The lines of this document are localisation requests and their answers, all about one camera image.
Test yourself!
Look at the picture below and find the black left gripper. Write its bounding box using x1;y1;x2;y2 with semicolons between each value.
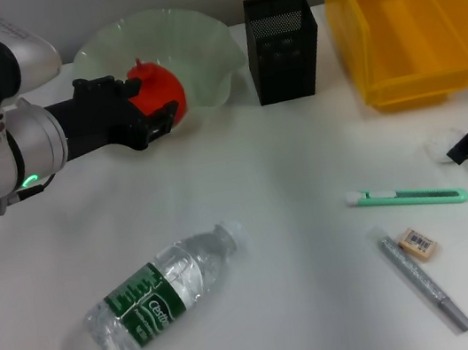
38;62;187;166

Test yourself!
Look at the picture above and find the red pomegranate toy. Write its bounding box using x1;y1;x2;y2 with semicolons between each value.
123;50;193;134

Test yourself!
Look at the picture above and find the white paper ball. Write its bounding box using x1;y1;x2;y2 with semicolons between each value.
423;125;468;167

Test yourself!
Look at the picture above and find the green utility knife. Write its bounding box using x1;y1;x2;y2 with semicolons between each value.
344;172;468;223

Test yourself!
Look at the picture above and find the clear green-label water bottle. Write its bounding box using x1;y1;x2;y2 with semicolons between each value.
69;215;266;350

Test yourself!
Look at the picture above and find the green glass fruit bowl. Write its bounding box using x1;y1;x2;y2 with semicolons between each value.
65;0;256;141

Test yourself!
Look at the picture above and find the beige eraser with barcode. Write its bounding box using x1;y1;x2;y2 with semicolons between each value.
394;225;441;266

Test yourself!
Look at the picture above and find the black mesh pen holder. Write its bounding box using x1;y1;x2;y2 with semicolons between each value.
238;0;331;107

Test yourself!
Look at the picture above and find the grey pen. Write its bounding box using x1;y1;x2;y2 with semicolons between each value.
363;213;468;346

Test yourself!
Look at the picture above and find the yellow plastic bin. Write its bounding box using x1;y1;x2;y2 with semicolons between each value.
324;0;468;121

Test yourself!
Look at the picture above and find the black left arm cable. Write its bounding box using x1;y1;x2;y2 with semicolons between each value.
0;171;60;216

